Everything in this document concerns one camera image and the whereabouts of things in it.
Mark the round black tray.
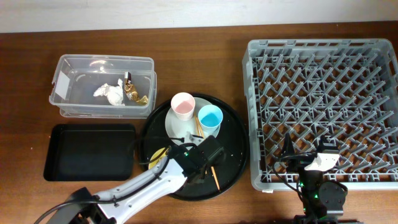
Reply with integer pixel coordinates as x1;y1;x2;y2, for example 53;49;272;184
136;93;249;201

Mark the grey plate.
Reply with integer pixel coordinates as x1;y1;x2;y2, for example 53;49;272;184
165;97;221;145

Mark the grey dishwasher rack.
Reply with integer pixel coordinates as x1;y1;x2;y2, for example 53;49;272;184
242;39;397;192

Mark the yellow bowl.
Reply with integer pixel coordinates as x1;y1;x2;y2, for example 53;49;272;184
148;147;169;169

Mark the pink cup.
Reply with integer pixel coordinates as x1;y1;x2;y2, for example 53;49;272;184
170;92;196;121

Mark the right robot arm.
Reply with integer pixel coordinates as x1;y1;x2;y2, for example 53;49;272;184
280;134;348;224

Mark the white tissue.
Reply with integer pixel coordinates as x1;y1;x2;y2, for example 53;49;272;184
93;78;124;106

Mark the black rectangular tray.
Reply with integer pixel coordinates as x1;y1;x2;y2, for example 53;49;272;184
43;124;136;182

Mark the clear plastic bin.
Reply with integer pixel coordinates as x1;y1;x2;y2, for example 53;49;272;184
49;54;157;119

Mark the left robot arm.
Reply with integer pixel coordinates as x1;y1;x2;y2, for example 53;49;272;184
36;136;232;223

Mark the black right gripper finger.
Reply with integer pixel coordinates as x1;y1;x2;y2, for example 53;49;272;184
282;133;294;156
318;136;338;151

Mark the wooden chopstick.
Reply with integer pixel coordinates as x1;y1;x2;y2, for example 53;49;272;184
194;114;203;138
200;126;220;191

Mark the gold foil wrapper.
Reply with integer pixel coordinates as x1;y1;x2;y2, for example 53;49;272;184
124;72;148;106

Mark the light blue cup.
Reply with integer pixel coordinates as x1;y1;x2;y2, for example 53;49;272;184
198;105;223;133

